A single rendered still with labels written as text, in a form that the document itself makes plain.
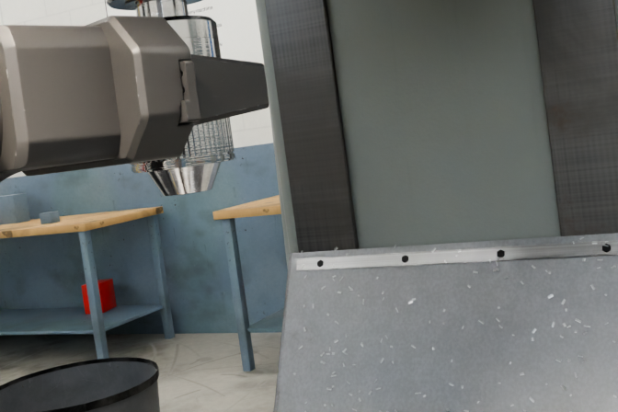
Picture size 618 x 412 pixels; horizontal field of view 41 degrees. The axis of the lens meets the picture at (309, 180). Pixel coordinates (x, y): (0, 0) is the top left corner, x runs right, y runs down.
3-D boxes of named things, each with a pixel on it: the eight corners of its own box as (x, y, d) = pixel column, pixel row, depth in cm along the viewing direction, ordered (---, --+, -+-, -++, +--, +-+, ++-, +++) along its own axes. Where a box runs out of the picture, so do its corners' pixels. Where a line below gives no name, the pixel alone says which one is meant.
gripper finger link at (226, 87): (261, 122, 38) (145, 132, 34) (252, 52, 38) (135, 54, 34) (284, 118, 37) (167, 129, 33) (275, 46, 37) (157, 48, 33)
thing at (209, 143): (109, 177, 37) (91, 54, 37) (175, 166, 41) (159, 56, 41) (194, 167, 35) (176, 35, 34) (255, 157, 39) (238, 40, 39)
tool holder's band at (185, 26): (91, 54, 37) (88, 31, 37) (159, 56, 41) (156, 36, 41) (176, 35, 34) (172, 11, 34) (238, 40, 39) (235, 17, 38)
